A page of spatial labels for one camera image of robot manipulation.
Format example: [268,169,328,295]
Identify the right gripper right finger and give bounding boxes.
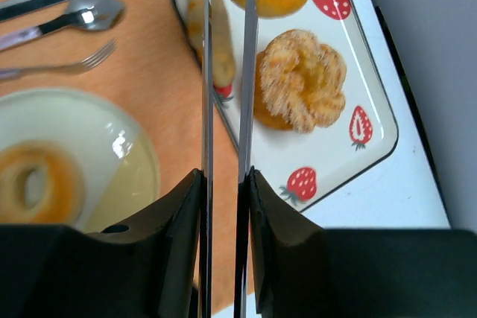
[248,171,476,317]

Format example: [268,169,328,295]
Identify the metal tongs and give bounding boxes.
[198,0,258,317]

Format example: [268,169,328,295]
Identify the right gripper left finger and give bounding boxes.
[1,170,202,317]

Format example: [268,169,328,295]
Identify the orange cloth placemat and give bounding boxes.
[0,0,258,318]

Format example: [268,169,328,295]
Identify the pink handled fork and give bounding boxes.
[1,39,116,81]

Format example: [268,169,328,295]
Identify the large sugared crown bun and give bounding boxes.
[253,29,347,133]

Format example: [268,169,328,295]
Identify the twisted bread stick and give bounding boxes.
[186,0,236,88]

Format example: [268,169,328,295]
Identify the pink handled knife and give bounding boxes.
[0,0,104,23]

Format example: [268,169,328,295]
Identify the pale bagel bread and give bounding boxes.
[1,141,85,223]

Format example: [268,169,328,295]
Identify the pink handled spoon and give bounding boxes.
[1,0,126,51]

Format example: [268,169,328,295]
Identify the cream two-tone plate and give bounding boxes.
[1,89,160,232]

